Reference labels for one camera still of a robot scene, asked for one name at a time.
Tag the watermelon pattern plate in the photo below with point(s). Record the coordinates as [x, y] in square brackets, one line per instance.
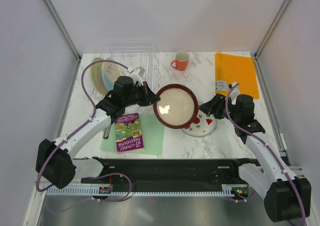
[202, 126]

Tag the clear wire dish rack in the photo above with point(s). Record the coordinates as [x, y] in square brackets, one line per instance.
[133, 54]

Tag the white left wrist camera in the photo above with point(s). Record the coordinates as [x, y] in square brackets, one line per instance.
[136, 75]

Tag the right aluminium frame post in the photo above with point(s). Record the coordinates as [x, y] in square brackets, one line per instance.
[276, 20]

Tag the green clipboard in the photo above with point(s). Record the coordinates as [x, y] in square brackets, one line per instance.
[152, 133]

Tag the aluminium frame post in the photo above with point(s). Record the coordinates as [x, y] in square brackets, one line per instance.
[60, 25]
[276, 20]

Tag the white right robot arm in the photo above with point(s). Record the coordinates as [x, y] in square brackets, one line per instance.
[285, 195]

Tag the purple treehouse book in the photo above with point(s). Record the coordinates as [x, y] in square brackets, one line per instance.
[128, 133]

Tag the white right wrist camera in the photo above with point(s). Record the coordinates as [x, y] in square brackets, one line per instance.
[234, 91]

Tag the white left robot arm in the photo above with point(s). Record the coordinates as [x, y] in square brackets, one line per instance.
[55, 158]

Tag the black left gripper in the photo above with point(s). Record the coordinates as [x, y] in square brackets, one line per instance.
[149, 97]

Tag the blue white floral plate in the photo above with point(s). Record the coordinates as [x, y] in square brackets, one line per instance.
[110, 73]

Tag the left aluminium frame post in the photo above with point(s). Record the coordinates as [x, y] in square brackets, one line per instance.
[60, 25]

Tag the orange ceramic mug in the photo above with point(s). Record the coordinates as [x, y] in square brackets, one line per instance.
[181, 61]

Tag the cream green plate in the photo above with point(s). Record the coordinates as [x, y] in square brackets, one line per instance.
[96, 78]

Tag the orange plastic folder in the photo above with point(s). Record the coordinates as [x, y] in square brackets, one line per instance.
[240, 69]

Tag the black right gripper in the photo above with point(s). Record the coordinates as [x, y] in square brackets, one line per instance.
[214, 106]

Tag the dark red rimmed plate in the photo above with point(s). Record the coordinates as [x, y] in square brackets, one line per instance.
[177, 108]

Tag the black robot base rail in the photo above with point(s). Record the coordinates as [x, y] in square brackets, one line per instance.
[170, 175]

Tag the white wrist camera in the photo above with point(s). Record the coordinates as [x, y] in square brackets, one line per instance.
[136, 75]
[234, 91]

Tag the white slotted cable duct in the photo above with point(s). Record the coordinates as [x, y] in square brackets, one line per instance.
[98, 191]

